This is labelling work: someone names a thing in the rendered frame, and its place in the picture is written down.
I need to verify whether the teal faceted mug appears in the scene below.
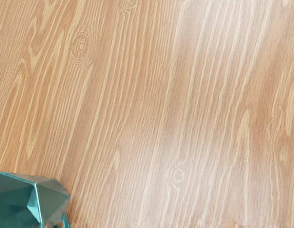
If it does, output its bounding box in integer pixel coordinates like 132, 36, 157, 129
0, 171, 71, 228

